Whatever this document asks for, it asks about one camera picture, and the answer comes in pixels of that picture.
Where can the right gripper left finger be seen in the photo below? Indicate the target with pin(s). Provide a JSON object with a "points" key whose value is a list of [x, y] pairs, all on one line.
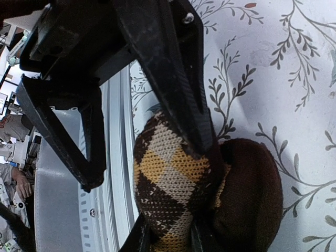
{"points": [[140, 237]]}

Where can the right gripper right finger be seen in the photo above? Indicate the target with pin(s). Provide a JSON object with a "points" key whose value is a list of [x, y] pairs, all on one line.
{"points": [[201, 236]]}

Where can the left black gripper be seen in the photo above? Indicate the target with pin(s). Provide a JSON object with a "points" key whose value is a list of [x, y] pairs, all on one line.
{"points": [[77, 39]]}

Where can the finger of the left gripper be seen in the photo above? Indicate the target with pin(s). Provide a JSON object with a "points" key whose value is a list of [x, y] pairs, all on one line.
{"points": [[39, 98], [167, 39]]}

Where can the brown argyle sock pair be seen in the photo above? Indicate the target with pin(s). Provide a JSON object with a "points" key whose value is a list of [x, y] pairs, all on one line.
{"points": [[235, 187]]}

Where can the person in background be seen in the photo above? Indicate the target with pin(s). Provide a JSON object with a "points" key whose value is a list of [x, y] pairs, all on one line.
{"points": [[15, 130]]}

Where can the floral white tablecloth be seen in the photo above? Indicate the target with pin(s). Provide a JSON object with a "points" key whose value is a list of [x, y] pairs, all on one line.
{"points": [[269, 76]]}

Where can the aluminium front rail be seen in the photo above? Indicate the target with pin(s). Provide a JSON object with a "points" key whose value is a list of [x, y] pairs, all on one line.
{"points": [[83, 197]]}

